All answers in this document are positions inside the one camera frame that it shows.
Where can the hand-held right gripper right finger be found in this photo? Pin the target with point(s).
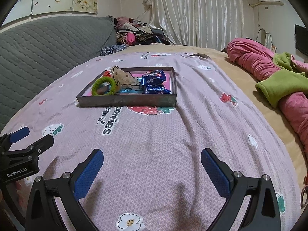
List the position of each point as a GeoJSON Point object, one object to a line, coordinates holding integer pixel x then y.
{"type": "Point", "coordinates": [216, 173]}

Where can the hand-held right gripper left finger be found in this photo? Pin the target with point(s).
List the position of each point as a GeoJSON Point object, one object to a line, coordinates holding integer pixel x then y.
{"type": "Point", "coordinates": [87, 173]}

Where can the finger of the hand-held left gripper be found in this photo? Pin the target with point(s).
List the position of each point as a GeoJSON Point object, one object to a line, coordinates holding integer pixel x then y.
{"type": "Point", "coordinates": [20, 133]}
{"type": "Point", "coordinates": [41, 143]}

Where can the dark cardboard box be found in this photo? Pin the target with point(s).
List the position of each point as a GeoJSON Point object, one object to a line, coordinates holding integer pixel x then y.
{"type": "Point", "coordinates": [125, 101]}

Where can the beige scrunchie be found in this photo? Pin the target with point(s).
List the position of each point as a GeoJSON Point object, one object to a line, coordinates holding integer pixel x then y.
{"type": "Point", "coordinates": [125, 78]}

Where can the blue and purple cookie packet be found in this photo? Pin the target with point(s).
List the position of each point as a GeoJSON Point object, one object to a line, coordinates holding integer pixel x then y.
{"type": "Point", "coordinates": [152, 78]}

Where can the pink printed blanket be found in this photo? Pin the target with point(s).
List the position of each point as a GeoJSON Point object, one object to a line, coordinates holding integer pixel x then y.
{"type": "Point", "coordinates": [168, 137]}

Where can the grey quilted headboard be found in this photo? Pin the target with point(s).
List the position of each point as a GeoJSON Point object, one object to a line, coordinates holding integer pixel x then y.
{"type": "Point", "coordinates": [48, 53]}

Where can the beige bed sheet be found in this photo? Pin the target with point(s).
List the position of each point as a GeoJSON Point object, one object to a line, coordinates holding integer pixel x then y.
{"type": "Point", "coordinates": [240, 77]}

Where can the green fleece blanket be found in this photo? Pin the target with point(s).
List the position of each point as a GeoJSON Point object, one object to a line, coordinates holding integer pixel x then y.
{"type": "Point", "coordinates": [276, 86]}

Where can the dark blue patterned cloth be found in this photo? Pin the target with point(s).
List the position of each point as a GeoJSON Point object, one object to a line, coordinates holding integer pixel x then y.
{"type": "Point", "coordinates": [112, 50]}

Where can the pink quilt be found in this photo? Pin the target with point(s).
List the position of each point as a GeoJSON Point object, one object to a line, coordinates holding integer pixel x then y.
{"type": "Point", "coordinates": [252, 57]}

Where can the arched table mirror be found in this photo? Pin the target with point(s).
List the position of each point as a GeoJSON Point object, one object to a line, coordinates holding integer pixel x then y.
{"type": "Point", "coordinates": [268, 38]}

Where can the pile of clothes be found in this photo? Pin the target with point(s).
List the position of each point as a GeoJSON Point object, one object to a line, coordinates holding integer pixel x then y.
{"type": "Point", "coordinates": [137, 32]}

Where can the black television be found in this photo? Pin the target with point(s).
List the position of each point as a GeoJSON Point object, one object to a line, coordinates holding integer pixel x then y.
{"type": "Point", "coordinates": [302, 39]}

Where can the white curtain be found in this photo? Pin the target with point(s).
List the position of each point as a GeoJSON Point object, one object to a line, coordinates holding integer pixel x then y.
{"type": "Point", "coordinates": [197, 14]}

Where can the plush curtain tieback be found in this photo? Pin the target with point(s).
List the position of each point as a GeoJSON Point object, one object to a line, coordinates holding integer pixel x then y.
{"type": "Point", "coordinates": [146, 1]}

